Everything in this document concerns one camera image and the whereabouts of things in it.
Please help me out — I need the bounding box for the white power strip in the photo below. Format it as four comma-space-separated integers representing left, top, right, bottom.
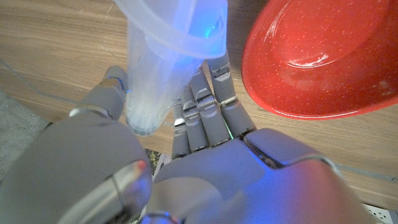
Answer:
362, 203, 395, 224

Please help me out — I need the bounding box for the red plastic bowl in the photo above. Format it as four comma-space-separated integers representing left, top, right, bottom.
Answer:
241, 0, 398, 121

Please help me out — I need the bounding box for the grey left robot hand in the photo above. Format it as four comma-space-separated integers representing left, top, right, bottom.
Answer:
0, 52, 379, 224

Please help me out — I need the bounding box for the large clear plastic syringe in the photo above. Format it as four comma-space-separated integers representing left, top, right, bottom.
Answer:
113, 0, 229, 137

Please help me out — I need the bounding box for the grey tape outline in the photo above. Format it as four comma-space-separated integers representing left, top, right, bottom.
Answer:
337, 164, 398, 183

